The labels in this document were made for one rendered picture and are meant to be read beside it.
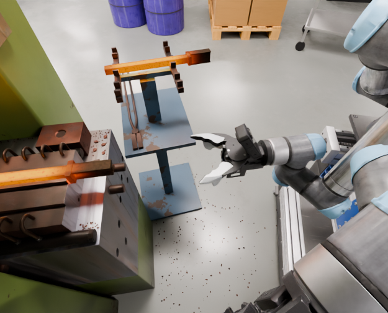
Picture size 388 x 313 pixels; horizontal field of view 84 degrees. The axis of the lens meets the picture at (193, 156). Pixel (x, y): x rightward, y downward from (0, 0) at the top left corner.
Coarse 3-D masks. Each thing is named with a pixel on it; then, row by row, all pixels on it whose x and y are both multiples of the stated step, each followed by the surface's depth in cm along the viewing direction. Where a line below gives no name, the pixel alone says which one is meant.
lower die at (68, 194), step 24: (0, 168) 54; (24, 168) 53; (0, 192) 50; (24, 192) 50; (48, 192) 50; (72, 192) 53; (0, 216) 48; (48, 216) 48; (72, 216) 52; (0, 240) 49
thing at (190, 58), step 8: (208, 48) 84; (176, 56) 83; (184, 56) 83; (192, 56) 83; (200, 56) 84; (208, 56) 85; (120, 64) 80; (128, 64) 80; (136, 64) 80; (144, 64) 80; (152, 64) 80; (160, 64) 81; (168, 64) 82; (176, 64) 83; (192, 64) 85; (112, 72) 79; (120, 72) 80
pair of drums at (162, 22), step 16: (112, 0) 296; (128, 0) 294; (144, 0) 285; (160, 0) 273; (176, 0) 280; (112, 16) 321; (128, 16) 309; (144, 16) 321; (160, 16) 287; (176, 16) 294; (160, 32) 304; (176, 32) 310
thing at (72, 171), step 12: (48, 168) 52; (60, 168) 52; (72, 168) 52; (84, 168) 52; (96, 168) 52; (108, 168) 52; (0, 180) 50; (12, 180) 50; (24, 180) 51; (36, 180) 51; (72, 180) 52
